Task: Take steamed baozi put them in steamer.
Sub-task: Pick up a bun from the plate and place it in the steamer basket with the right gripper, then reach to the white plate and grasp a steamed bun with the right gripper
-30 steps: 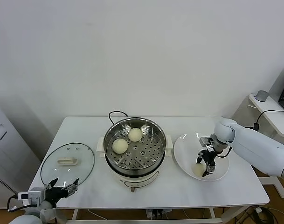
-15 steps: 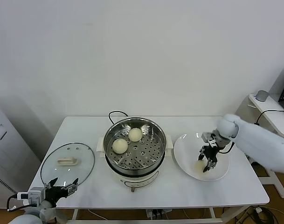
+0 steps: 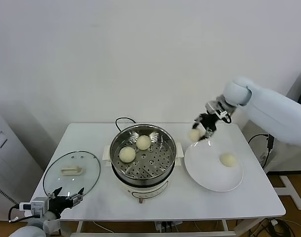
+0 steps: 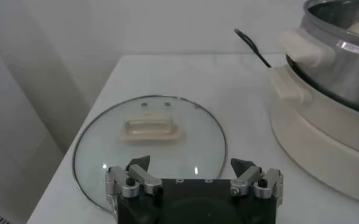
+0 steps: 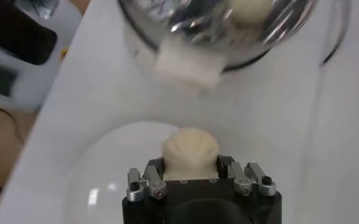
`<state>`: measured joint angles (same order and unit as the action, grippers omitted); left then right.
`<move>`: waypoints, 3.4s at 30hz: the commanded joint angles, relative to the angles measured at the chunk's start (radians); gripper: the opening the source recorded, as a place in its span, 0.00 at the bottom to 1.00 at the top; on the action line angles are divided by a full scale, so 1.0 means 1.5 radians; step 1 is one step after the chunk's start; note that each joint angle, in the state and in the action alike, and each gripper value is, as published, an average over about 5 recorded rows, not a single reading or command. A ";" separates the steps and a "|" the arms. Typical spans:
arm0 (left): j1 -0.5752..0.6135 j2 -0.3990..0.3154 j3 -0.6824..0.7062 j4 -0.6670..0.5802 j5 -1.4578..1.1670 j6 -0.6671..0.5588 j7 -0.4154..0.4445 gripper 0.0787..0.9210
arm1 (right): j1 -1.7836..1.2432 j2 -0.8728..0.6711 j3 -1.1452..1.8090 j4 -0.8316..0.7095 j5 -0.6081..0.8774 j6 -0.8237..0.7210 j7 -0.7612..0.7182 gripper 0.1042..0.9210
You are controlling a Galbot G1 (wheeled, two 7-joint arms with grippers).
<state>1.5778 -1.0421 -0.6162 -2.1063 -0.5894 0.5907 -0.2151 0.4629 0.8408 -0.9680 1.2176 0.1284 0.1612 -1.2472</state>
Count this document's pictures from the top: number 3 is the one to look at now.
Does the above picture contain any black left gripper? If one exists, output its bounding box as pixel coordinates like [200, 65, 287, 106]
[47, 187, 85, 217]

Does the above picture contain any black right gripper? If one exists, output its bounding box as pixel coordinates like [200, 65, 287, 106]
[191, 113, 217, 142]

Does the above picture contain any white steamed baozi bun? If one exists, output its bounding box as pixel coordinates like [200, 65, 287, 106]
[219, 153, 237, 168]
[136, 135, 151, 151]
[119, 146, 136, 163]
[188, 129, 205, 142]

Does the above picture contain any glass lid with cream handle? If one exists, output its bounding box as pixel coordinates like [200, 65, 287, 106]
[43, 151, 102, 200]

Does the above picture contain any perforated steel steamer basket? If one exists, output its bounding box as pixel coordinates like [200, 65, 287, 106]
[102, 124, 184, 181]

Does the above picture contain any white round plate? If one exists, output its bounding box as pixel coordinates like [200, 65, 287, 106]
[184, 139, 244, 193]

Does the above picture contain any white metal cabinet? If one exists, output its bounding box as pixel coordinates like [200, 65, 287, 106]
[0, 106, 43, 220]

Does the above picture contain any cream electric cooker base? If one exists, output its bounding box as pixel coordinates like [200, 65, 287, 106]
[102, 145, 184, 204]

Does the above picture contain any white side desk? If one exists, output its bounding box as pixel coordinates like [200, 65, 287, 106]
[241, 98, 301, 210]

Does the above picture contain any white power strip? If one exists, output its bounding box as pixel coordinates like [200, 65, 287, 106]
[154, 221, 183, 233]

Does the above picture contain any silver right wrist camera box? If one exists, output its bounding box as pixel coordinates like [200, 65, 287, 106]
[206, 100, 227, 118]

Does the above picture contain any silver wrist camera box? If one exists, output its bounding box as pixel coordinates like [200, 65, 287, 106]
[206, 100, 227, 118]
[30, 197, 49, 218]

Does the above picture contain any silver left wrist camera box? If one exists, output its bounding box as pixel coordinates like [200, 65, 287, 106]
[30, 197, 49, 218]

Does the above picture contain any white table frame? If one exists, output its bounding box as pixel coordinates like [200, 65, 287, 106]
[40, 217, 264, 237]

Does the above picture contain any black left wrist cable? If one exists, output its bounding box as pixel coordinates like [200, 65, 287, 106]
[8, 202, 34, 223]

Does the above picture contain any black laptop charger cable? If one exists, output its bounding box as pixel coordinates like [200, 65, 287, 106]
[248, 133, 274, 171]

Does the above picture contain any black cooker power cord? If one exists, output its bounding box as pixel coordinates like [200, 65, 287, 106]
[115, 117, 137, 133]

